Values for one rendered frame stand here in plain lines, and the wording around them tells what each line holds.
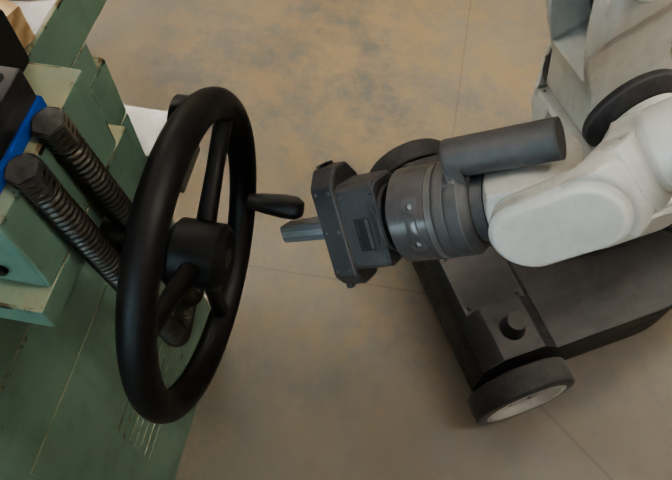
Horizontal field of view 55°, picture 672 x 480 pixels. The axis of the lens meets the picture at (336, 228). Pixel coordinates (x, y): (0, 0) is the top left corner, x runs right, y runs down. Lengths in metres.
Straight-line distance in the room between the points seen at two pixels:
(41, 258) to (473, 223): 0.34
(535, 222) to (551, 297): 0.81
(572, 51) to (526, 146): 0.42
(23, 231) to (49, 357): 0.30
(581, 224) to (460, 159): 0.11
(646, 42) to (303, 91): 1.07
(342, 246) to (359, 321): 0.81
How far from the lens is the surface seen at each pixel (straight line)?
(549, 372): 1.23
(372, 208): 0.59
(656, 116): 0.52
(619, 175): 0.50
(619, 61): 0.89
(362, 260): 0.62
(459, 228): 0.55
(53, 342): 0.76
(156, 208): 0.45
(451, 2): 2.05
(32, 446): 0.79
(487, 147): 0.53
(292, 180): 1.60
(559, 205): 0.50
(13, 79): 0.48
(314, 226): 0.64
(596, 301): 1.35
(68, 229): 0.51
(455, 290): 1.26
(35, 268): 0.51
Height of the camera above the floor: 1.31
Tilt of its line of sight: 60 degrees down
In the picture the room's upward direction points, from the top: straight up
